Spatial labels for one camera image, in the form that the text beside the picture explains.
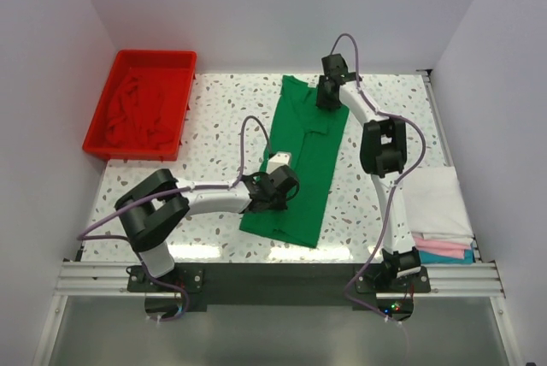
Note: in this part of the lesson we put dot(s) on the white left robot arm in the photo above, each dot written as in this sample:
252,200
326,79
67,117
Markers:
154,208

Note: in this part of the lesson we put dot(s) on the teal folded t-shirt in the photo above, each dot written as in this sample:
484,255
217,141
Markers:
465,258

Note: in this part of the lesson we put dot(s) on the right side aluminium rail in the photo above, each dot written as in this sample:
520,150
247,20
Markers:
443,143

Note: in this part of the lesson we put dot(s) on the red plastic bin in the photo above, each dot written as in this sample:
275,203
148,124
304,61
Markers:
182,60

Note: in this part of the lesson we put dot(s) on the white folded t-shirt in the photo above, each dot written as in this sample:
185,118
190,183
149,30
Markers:
434,204

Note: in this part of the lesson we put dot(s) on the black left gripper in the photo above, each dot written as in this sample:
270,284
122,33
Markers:
265,203

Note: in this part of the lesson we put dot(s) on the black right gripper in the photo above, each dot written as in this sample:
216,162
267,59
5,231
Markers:
327,99

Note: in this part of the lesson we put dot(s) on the green t-shirt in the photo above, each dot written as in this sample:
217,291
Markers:
312,136

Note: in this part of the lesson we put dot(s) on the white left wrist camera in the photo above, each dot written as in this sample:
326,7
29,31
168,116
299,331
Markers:
278,160

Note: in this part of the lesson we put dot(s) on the aluminium frame rail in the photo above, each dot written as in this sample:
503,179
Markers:
479,280

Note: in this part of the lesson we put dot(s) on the pink folded t-shirt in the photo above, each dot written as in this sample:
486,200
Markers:
439,247

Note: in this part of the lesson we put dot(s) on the red t-shirt in bin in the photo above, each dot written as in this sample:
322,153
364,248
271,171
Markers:
143,112

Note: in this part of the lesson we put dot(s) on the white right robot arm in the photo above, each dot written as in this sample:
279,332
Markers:
383,156

